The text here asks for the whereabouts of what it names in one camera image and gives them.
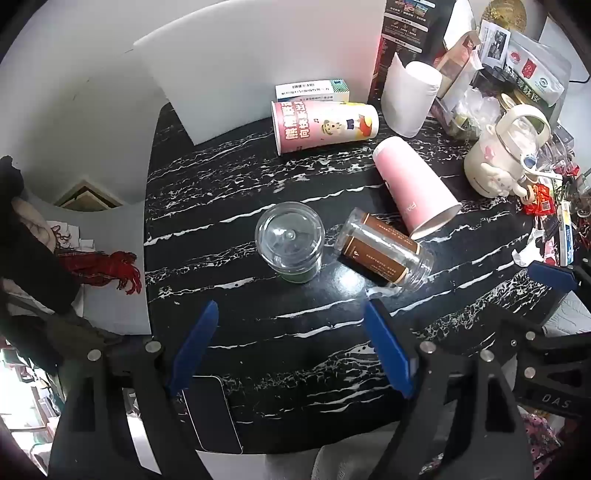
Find white tea pouch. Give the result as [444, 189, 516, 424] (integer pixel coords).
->
[501, 33, 573, 109]

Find cream kettle with clear lid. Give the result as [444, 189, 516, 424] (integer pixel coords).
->
[463, 104, 552, 199]

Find red snack packet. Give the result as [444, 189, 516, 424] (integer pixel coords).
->
[523, 182, 557, 217]

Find white paper cup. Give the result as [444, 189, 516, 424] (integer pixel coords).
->
[380, 61, 444, 138]

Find crumpled white paper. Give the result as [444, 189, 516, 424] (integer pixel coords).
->
[512, 228, 548, 268]

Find black and white photo card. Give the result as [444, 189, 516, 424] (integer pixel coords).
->
[478, 19, 512, 68]

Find clear plastic cup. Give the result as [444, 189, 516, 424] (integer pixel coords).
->
[255, 202, 325, 284]

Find clear jar with brown label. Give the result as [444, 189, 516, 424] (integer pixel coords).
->
[334, 207, 435, 293]

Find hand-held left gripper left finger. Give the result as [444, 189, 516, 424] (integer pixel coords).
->
[48, 300, 220, 480]

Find pink cartoon printed paper cup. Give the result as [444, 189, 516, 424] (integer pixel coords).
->
[271, 100, 380, 155]

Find gold round lid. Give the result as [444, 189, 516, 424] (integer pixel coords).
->
[482, 0, 528, 31]

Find black printed box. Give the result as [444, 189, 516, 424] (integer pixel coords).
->
[368, 0, 458, 106]

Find clear plastic bag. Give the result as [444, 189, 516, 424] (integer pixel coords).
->
[443, 85, 506, 139]

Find red tasselled cloth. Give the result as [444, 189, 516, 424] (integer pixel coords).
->
[58, 249, 145, 296]

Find wooden frame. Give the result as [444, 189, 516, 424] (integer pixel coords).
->
[54, 179, 125, 212]

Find white board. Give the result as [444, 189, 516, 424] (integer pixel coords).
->
[133, 0, 389, 147]

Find pink floral cloth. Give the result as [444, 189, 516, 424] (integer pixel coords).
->
[522, 411, 575, 480]

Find white and green medicine box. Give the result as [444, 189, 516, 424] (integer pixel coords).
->
[275, 78, 351, 104]

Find black smartphone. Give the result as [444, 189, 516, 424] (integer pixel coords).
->
[181, 375, 244, 455]

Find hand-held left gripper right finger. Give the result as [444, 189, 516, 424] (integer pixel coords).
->
[364, 299, 528, 480]

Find black cloth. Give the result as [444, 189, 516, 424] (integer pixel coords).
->
[0, 155, 81, 317]

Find plain pink paper cup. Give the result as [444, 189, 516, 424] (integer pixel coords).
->
[372, 136, 463, 241]

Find brown paper bag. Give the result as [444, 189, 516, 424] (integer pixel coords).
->
[434, 31, 483, 100]

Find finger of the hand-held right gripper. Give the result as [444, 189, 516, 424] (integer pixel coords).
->
[526, 260, 591, 301]
[489, 308, 591, 370]

